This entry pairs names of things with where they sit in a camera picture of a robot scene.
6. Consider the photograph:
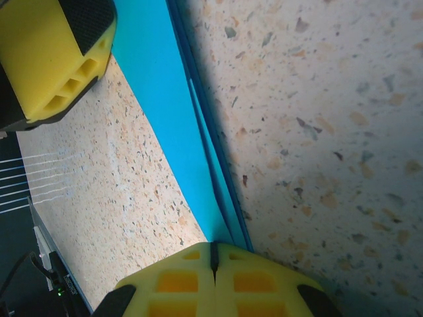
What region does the blue circuit print side panel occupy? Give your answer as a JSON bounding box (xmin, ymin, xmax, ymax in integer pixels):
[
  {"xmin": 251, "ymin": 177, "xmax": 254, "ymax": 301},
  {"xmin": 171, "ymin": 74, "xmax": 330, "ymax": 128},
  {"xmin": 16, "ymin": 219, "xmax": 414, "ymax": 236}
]
[{"xmin": 0, "ymin": 131, "xmax": 67, "ymax": 317}]

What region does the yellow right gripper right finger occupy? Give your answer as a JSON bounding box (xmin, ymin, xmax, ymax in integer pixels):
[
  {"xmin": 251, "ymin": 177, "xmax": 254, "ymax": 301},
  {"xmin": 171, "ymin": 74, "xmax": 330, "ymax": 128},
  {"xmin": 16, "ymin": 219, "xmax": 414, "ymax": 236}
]
[{"xmin": 213, "ymin": 242, "xmax": 344, "ymax": 317}]

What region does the aluminium frame crossbar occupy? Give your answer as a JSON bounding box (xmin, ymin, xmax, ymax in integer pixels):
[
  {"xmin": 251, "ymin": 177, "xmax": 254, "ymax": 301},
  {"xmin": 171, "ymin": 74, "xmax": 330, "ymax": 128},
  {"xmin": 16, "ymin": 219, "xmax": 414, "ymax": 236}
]
[{"xmin": 26, "ymin": 196, "xmax": 95, "ymax": 314}]

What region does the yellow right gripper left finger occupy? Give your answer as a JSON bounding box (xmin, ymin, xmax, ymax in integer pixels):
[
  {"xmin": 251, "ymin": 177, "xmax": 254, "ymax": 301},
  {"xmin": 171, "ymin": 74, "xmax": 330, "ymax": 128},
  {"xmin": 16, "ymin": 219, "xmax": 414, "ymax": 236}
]
[{"xmin": 94, "ymin": 242, "xmax": 216, "ymax": 317}]

